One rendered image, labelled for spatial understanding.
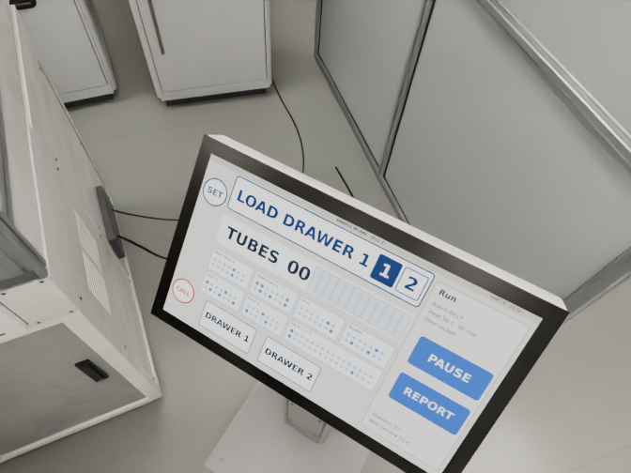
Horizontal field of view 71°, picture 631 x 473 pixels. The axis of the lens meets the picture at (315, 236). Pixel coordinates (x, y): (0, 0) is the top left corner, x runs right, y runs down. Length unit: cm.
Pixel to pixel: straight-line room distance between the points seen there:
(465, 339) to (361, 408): 18
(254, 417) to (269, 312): 102
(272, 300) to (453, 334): 25
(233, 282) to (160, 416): 112
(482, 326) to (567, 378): 144
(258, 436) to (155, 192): 118
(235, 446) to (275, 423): 15
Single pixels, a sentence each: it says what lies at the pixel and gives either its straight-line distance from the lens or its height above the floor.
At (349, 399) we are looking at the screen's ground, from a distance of 67.
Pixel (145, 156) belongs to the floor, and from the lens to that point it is 236.
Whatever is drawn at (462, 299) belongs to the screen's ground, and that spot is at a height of 116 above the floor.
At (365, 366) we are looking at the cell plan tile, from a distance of 63.
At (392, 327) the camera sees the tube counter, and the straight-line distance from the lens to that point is 60.
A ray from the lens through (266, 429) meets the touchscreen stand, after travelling 163.
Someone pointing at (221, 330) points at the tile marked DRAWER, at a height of 100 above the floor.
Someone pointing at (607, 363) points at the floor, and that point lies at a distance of 213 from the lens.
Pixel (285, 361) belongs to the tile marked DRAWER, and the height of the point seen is 100.
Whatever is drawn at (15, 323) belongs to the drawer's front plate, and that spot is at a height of 86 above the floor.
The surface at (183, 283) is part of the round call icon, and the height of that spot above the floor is 102.
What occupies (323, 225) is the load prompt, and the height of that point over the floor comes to 117.
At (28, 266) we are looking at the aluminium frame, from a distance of 86.
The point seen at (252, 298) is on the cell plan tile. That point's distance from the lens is 66.
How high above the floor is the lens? 165
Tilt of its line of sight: 57 degrees down
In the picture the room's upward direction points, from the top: 6 degrees clockwise
